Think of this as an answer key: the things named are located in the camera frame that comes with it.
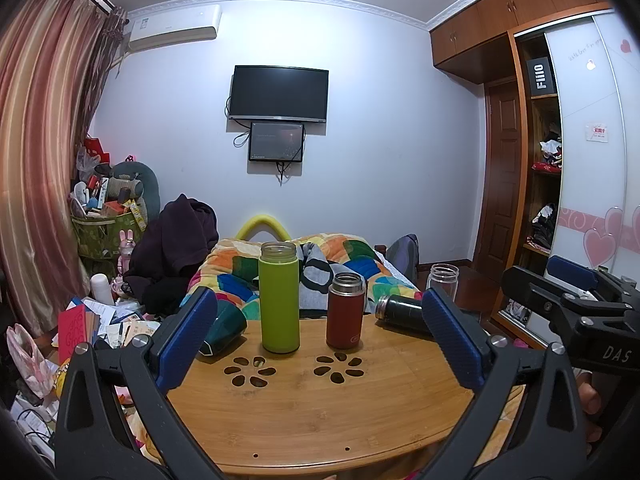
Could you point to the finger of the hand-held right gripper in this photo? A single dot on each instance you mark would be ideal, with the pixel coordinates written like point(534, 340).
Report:
point(530, 290)
point(572, 270)

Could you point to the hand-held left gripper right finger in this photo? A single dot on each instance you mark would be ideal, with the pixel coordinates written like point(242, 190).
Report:
point(450, 340)

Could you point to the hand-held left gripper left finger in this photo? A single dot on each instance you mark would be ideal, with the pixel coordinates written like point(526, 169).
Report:
point(187, 340)

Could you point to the dark green cup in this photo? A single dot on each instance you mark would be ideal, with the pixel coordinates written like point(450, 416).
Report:
point(225, 327)

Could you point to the black thermos cup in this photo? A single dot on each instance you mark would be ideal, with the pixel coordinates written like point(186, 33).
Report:
point(402, 312)

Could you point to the clear glass cup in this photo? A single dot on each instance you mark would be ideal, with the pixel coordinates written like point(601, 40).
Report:
point(442, 282)

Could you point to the tall lime green cup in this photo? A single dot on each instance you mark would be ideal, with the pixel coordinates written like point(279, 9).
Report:
point(279, 305)

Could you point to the red thermos cup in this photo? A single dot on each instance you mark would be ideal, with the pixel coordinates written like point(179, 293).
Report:
point(345, 317)

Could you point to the person's right hand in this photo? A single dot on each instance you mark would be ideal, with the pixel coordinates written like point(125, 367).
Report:
point(590, 395)

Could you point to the black bag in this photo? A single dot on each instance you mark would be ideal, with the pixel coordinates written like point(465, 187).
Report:
point(544, 225)

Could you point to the pile of papers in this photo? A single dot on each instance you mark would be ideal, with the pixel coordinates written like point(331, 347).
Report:
point(125, 325)

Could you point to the colourful patchwork quilt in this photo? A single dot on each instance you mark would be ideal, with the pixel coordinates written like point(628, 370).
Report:
point(235, 265)

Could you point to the dark clothing heap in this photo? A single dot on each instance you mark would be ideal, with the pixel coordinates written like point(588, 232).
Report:
point(172, 245)

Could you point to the grey backpack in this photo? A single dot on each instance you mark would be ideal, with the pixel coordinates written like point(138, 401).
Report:
point(404, 255)

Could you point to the white bottle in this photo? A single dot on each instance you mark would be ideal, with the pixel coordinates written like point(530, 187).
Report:
point(101, 290)

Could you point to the pink rabbit toy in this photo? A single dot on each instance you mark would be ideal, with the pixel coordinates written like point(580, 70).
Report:
point(126, 252)

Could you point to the red cardboard box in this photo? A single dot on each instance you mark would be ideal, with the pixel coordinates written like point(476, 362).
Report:
point(75, 332)

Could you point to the brown wooden door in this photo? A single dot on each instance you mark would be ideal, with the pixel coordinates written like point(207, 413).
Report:
point(502, 180)

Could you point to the red and white clothes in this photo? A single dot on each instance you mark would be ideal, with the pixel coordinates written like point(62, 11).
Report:
point(550, 152)

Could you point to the green fabric storage basket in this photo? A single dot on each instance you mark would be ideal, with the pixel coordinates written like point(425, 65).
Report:
point(100, 237)

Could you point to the red and white sticker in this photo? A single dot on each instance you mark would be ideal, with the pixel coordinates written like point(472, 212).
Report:
point(597, 132)

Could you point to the yellow foam tube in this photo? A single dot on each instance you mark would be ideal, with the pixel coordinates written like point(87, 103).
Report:
point(260, 220)

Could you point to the bamboo lap table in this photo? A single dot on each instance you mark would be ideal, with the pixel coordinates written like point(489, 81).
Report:
point(310, 410)

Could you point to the pink plastic bag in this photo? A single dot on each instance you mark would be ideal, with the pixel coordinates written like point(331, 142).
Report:
point(30, 365)

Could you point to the wooden wardrobe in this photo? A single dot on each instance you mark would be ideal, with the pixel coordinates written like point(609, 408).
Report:
point(585, 110)

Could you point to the grey-green plush toy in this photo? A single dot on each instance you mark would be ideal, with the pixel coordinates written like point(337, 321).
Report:
point(132, 180)

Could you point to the black box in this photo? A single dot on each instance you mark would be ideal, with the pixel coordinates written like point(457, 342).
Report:
point(542, 75)

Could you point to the red gift bag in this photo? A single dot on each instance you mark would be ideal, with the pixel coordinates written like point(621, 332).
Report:
point(95, 149)

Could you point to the striped pink curtain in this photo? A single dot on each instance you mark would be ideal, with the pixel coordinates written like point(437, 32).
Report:
point(40, 150)

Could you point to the white air conditioner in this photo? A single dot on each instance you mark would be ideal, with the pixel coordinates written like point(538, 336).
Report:
point(172, 25)

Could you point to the small black wall monitor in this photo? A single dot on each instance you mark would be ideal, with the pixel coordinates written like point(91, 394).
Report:
point(276, 141)

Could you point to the wall-mounted black television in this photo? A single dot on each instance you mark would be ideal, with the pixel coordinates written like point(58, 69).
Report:
point(277, 92)

